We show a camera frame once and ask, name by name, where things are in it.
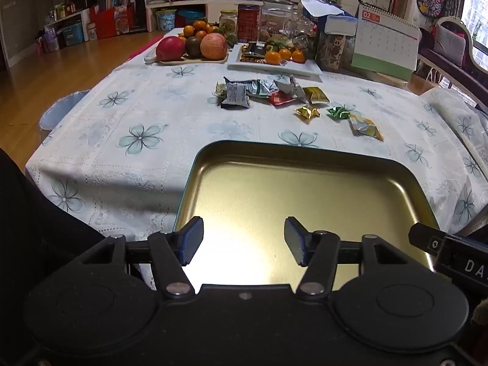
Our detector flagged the gold foil candy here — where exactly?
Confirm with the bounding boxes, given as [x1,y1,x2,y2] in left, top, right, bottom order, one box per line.
[293,105,321,122]

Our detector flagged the pink yellow apple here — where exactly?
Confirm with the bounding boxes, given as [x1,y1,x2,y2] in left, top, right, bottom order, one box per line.
[200,32,228,60]

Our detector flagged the round colourful fan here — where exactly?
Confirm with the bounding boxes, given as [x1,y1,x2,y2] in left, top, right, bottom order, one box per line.
[416,0,442,19]

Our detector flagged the desk calendar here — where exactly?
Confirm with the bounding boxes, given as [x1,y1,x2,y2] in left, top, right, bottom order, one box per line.
[351,0,420,81]

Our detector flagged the silver crinkled snack packet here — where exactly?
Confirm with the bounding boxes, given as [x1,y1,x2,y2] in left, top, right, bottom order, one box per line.
[272,75,307,102]

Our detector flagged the gold metal tin tray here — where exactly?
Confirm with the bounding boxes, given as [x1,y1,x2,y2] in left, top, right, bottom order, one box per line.
[173,140,439,292]

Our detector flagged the glass jar yellow lid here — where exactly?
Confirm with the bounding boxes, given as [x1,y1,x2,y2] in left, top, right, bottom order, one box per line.
[219,9,239,35]

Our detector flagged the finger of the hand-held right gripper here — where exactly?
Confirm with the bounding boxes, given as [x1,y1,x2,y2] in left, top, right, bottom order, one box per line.
[409,222,446,271]

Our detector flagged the dark round fruit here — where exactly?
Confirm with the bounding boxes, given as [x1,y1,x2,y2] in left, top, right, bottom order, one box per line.
[185,36,204,59]

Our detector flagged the fluffy beige fabric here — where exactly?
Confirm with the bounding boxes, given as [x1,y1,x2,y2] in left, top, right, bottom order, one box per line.
[471,301,488,366]

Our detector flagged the large clear glass jar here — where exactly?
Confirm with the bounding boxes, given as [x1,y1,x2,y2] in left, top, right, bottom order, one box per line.
[260,0,296,42]

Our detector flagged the dark blue white snack packet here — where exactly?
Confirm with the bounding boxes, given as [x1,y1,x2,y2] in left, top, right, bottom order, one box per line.
[221,80,250,109]

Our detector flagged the blue plastic basin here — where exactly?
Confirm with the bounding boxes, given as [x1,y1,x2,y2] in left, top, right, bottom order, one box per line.
[177,8,206,23]

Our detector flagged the red tin can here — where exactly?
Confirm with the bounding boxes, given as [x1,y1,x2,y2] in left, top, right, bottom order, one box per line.
[237,4,261,42]

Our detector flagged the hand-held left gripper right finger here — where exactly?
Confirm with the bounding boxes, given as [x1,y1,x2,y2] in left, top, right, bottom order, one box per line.
[284,216,410,300]

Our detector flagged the small clear glass jar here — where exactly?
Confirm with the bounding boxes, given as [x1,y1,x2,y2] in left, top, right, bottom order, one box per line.
[293,17,317,50]

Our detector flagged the black snack packet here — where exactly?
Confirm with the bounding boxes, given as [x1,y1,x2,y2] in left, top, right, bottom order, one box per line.
[242,42,267,57]

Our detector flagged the white low cabinet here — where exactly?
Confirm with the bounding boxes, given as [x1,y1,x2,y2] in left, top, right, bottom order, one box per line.
[147,0,264,33]

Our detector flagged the red white snack packet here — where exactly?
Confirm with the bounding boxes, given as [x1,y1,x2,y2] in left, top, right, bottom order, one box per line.
[269,91,297,106]

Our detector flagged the blue plastic bucket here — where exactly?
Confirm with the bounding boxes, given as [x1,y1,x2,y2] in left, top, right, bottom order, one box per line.
[156,9,177,31]

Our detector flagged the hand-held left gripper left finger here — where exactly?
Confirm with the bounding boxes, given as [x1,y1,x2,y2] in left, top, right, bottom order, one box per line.
[78,216,204,300]

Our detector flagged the window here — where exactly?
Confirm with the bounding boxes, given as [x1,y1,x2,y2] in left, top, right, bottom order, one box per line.
[461,0,488,42]

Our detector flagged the white rectangular plate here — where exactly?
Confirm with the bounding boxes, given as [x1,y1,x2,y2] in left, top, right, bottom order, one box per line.
[228,43,324,77]

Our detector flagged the green white snack packet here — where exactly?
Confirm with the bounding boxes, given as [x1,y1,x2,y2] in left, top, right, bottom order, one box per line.
[244,79,281,99]

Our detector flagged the white floral tablecloth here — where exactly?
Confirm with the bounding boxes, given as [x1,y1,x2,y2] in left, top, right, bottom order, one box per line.
[25,27,488,292]

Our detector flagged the red storage box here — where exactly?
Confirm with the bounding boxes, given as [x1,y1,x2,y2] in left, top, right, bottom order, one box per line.
[89,5,130,39]

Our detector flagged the blue tissue box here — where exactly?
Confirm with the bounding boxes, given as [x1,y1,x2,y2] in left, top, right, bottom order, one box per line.
[300,0,357,35]

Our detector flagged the red apple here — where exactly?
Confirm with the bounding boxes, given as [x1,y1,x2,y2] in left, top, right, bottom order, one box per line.
[156,36,186,62]

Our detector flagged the dark wooden framed sofa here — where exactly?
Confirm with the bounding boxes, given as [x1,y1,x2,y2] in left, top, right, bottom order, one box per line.
[417,15,488,103]

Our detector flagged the blue storage bin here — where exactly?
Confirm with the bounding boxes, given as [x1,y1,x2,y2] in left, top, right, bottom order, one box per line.
[61,21,84,46]

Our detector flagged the beige fruit tray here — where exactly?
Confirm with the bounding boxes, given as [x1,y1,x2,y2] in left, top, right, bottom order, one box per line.
[144,51,229,65]

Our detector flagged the dark patterned canister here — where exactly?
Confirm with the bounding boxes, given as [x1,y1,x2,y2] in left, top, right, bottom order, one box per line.
[316,32,357,71]

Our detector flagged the yellow green snack packet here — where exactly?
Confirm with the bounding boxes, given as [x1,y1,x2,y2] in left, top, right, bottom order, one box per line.
[303,87,330,104]

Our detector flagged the yellow silver snack packet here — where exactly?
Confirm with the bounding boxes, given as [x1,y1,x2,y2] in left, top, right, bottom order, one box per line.
[349,114,384,142]

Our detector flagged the grey red cushion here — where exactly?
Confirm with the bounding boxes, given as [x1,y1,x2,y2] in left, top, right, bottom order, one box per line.
[432,25,466,56]

